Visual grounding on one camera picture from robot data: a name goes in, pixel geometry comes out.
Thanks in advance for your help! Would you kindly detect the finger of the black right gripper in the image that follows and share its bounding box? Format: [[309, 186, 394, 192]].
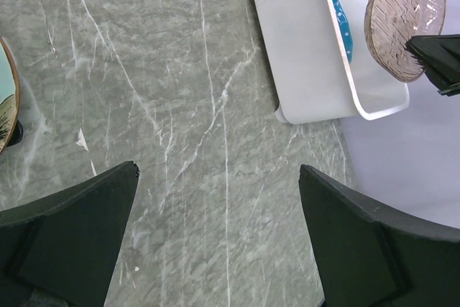
[[406, 35, 459, 96]]

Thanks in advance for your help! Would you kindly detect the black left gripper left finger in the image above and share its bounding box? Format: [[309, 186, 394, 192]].
[[1, 161, 140, 306]]

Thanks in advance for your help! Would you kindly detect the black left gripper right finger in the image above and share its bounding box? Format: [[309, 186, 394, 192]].
[[299, 165, 459, 306]]

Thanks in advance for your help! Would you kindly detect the clear textured glass plate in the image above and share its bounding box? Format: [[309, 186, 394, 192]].
[[364, 0, 446, 83]]

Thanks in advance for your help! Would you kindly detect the blue polka dot plate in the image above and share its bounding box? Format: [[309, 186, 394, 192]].
[[332, 0, 354, 63]]

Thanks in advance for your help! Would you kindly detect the white plastic bin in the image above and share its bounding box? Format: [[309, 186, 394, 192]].
[[254, 0, 410, 124]]

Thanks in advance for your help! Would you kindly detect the mint green flower plate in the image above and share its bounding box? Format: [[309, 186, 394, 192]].
[[1, 37, 21, 152]]

